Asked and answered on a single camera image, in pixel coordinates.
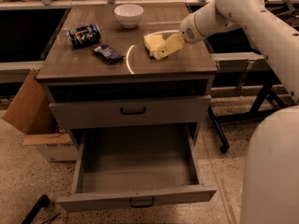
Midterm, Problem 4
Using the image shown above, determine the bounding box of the white ceramic bowl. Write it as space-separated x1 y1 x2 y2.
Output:
114 4 144 28

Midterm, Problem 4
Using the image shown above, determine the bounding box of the black floor stand foot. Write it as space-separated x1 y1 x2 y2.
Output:
21 194 50 224

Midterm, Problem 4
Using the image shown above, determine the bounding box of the crushed blue soda can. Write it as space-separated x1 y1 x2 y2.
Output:
66 24 101 49

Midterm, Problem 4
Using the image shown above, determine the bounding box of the grey drawer cabinet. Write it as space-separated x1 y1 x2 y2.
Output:
37 3 217 140

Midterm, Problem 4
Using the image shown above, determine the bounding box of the black table leg frame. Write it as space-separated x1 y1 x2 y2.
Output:
207 84 286 153

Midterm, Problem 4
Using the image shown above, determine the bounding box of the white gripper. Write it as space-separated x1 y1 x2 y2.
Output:
153 12 206 60

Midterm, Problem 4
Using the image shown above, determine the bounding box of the closed middle drawer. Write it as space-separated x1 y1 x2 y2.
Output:
50 95 210 129

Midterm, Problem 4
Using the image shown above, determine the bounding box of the open bottom drawer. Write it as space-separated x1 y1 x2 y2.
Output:
58 124 217 212

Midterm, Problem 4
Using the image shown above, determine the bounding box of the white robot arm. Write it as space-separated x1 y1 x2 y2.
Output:
178 0 299 224

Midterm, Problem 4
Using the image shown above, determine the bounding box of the cardboard box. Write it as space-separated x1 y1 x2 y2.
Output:
3 70 78 161

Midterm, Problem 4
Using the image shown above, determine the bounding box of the yellow sponge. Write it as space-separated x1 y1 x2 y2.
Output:
144 34 164 57

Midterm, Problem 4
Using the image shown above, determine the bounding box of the dark blue snack packet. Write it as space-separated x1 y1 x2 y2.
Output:
93 45 123 63

